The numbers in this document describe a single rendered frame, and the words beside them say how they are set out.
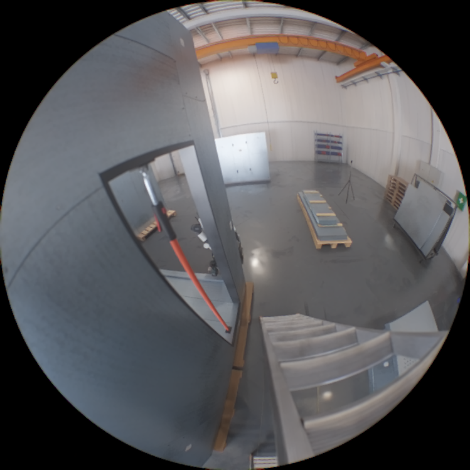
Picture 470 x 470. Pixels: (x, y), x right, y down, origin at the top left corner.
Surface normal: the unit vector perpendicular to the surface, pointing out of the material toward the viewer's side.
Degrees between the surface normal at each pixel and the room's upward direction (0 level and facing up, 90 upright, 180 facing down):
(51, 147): 90
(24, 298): 90
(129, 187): 90
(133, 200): 90
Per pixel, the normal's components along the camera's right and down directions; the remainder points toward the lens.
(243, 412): -0.17, -0.77
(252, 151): -0.16, 0.63
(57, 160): 0.97, -0.03
